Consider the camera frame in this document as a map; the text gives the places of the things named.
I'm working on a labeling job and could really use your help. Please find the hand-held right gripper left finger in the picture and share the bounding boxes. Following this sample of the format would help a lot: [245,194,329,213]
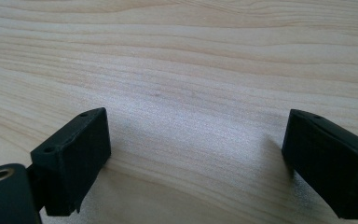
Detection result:
[26,106,112,217]

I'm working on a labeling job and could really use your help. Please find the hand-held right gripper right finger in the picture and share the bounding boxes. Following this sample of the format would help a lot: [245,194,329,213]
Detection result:
[281,108,358,220]

